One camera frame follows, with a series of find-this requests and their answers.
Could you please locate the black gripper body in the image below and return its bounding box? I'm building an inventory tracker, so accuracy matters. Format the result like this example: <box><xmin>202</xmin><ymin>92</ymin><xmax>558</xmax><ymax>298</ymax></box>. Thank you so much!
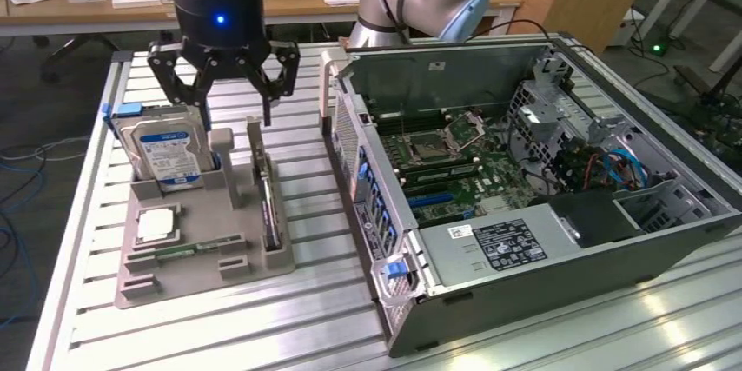
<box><xmin>170</xmin><ymin>0</ymin><xmax>271</xmax><ymax>81</ymax></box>

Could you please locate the graphics card with fan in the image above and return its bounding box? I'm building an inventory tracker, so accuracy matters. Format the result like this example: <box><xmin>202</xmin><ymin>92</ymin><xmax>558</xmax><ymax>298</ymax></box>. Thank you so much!
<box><xmin>244</xmin><ymin>116</ymin><xmax>280</xmax><ymax>255</ymax></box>

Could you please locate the black office chair base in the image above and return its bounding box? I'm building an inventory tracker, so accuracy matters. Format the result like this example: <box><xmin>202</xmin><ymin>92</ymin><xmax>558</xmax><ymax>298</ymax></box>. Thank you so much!
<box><xmin>32</xmin><ymin>34</ymin><xmax>120</xmax><ymax>83</ymax></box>

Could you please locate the hard disk with blue carrier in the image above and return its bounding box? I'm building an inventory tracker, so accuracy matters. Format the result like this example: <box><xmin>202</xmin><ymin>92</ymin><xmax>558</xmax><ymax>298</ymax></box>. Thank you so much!
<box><xmin>102</xmin><ymin>99</ymin><xmax>212</xmax><ymax>194</ymax></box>

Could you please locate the CPU socket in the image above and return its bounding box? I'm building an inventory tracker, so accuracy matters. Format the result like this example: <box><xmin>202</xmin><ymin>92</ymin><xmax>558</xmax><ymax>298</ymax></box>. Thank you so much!
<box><xmin>403</xmin><ymin>129</ymin><xmax>453</xmax><ymax>162</ymax></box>

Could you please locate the open socket cover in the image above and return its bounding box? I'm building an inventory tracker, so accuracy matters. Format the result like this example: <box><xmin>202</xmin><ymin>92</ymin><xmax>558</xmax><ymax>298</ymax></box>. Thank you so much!
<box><xmin>443</xmin><ymin>111</ymin><xmax>487</xmax><ymax>146</ymax></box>

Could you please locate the silver CPU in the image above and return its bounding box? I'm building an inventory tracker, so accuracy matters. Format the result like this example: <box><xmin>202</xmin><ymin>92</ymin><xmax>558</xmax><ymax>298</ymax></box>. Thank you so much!
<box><xmin>134</xmin><ymin>209</ymin><xmax>183</xmax><ymax>247</ymax></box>

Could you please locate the installed RAM stick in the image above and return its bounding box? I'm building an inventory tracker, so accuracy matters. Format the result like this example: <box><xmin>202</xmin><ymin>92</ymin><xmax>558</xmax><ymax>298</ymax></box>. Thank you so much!
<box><xmin>399</xmin><ymin>162</ymin><xmax>481</xmax><ymax>186</ymax></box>

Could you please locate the blue expansion slot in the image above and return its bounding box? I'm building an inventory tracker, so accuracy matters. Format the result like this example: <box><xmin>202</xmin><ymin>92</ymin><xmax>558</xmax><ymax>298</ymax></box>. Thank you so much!
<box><xmin>407</xmin><ymin>192</ymin><xmax>455</xmax><ymax>209</ymax></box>

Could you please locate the green RAM stick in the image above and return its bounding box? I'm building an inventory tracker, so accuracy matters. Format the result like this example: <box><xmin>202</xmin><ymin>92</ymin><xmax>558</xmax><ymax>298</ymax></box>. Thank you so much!
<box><xmin>130</xmin><ymin>235</ymin><xmax>244</xmax><ymax>262</ymax></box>

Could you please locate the green motherboard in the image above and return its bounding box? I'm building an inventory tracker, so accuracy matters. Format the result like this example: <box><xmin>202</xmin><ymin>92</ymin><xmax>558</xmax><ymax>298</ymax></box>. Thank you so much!
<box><xmin>370</xmin><ymin>103</ymin><xmax>553</xmax><ymax>229</ymax></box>

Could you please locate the grey parts rack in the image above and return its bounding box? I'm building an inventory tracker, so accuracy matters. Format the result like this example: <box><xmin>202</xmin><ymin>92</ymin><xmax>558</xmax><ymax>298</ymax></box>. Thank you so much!
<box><xmin>112</xmin><ymin>127</ymin><xmax>296</xmax><ymax>311</ymax></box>

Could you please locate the metal disk bay cage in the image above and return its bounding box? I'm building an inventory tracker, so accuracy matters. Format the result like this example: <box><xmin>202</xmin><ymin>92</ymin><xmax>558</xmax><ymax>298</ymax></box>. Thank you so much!
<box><xmin>505</xmin><ymin>47</ymin><xmax>639</xmax><ymax>159</ymax></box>

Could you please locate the grey power supply unit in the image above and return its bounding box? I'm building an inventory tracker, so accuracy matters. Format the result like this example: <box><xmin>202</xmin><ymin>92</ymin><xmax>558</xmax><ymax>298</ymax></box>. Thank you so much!
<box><xmin>417</xmin><ymin>204</ymin><xmax>582</xmax><ymax>298</ymax></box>

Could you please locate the open grey PC case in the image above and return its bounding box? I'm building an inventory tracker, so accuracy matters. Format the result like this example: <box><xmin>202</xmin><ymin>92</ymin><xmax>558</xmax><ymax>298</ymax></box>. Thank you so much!
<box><xmin>318</xmin><ymin>34</ymin><xmax>742</xmax><ymax>359</ymax></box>

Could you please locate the blue floor cable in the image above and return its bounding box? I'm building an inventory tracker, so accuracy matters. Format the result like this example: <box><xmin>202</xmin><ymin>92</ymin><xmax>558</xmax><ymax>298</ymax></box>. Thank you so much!
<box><xmin>0</xmin><ymin>157</ymin><xmax>48</xmax><ymax>328</ymax></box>

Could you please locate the black wire inside case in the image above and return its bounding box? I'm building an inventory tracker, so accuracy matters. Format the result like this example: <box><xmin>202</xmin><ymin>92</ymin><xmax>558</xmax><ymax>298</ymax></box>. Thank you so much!
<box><xmin>505</xmin><ymin>127</ymin><xmax>559</xmax><ymax>196</ymax></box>

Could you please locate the blue disk wire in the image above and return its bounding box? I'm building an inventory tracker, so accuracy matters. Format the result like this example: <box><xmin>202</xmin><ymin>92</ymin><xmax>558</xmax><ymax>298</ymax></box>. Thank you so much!
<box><xmin>601</xmin><ymin>149</ymin><xmax>650</xmax><ymax>190</ymax></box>

